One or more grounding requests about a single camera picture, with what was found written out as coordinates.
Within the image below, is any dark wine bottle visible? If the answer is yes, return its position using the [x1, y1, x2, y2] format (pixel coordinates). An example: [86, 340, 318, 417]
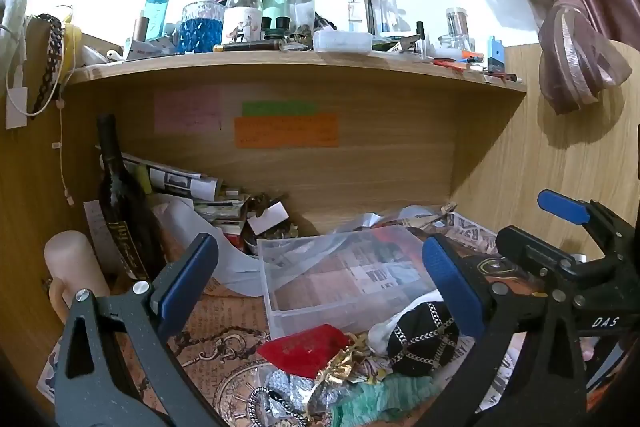
[96, 113, 167, 284]

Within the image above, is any teal plastic bottle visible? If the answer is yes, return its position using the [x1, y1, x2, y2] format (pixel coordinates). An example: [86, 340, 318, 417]
[144, 0, 172, 42]

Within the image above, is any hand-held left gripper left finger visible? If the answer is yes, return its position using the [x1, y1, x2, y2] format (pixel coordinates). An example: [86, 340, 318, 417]
[54, 233, 226, 427]

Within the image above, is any clear acrylic organizer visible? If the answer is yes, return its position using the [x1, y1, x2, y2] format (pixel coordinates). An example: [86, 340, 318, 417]
[347, 0, 402, 36]

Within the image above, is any braided headband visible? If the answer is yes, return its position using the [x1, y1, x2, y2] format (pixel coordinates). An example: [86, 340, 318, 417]
[29, 13, 67, 118]

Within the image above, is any stack of folded newspapers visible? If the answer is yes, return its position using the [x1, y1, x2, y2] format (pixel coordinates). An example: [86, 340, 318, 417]
[119, 151, 253, 230]

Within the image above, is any black and gold tube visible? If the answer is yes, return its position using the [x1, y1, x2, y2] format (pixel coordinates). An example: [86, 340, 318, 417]
[214, 38, 287, 54]

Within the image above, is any vintage print tablecloth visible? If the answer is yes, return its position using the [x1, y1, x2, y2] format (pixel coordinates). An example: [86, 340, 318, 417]
[165, 277, 281, 427]

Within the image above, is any green sticky note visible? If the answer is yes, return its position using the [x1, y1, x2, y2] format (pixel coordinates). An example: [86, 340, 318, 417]
[242, 101, 319, 117]

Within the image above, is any clear flat plastic case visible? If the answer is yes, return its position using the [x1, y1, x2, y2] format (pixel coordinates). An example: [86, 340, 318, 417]
[313, 30, 374, 54]

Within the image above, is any white plastic sheet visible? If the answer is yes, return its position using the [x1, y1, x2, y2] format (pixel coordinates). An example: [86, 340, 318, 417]
[154, 198, 268, 299]

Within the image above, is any mint green bottle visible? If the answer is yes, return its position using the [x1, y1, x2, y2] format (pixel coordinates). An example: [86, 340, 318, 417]
[259, 0, 292, 34]

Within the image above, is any black chain-print cloth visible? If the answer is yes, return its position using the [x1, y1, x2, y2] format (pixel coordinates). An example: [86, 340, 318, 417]
[369, 301, 462, 379]

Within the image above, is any white paper tag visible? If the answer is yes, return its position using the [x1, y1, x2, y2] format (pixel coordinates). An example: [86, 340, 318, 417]
[5, 87, 29, 130]

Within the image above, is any glass bottle with blue liquid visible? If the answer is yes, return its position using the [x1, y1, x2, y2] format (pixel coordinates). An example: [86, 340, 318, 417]
[179, 0, 227, 56]

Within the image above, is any pink sticky note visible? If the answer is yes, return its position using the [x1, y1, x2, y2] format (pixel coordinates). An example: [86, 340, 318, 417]
[153, 87, 222, 133]

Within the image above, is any silver foil bag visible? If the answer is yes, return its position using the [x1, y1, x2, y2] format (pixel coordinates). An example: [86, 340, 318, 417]
[247, 366, 323, 427]

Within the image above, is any wooden shelf unit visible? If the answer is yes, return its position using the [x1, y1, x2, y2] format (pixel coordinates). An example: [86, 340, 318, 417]
[0, 42, 640, 418]

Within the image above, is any small white cardboard box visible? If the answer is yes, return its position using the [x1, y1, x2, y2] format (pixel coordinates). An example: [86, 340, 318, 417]
[247, 201, 292, 236]

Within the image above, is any clear glass jar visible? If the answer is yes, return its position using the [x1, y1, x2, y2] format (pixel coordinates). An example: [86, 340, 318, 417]
[287, 0, 317, 32]

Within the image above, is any pink striped curtain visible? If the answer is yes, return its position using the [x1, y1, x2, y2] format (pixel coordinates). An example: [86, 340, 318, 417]
[439, 0, 640, 116]

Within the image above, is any pale pink mug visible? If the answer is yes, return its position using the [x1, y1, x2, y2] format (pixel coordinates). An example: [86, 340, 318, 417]
[43, 230, 112, 325]

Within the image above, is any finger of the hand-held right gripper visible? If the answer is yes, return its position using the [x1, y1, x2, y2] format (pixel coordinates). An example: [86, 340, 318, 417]
[537, 189, 640, 258]
[495, 226, 580, 283]

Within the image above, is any red felt cloth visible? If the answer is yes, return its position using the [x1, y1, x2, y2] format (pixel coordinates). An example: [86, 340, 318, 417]
[256, 323, 351, 379]

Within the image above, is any short glass jar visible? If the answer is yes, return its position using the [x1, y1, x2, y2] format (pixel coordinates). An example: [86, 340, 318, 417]
[439, 7, 477, 54]

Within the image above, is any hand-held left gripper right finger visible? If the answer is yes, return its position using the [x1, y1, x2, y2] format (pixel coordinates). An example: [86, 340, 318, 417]
[422, 234, 588, 427]

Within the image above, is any orange marker pen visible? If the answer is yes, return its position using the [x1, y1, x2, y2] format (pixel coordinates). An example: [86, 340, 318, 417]
[434, 51, 485, 68]

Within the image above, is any clear plastic storage box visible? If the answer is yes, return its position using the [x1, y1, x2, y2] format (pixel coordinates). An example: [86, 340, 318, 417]
[257, 226, 451, 344]

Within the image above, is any crumpled newspaper sheet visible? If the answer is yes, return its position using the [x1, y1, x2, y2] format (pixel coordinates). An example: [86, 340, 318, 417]
[400, 203, 503, 260]

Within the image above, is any orange sticky note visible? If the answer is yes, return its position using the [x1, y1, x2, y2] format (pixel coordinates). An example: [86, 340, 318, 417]
[233, 114, 340, 149]

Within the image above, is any mint green crepe cloth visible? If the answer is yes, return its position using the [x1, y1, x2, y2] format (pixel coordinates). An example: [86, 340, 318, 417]
[327, 376, 443, 427]

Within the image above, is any gold foil wrapper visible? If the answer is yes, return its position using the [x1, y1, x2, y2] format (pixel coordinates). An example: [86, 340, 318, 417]
[314, 341, 383, 390]

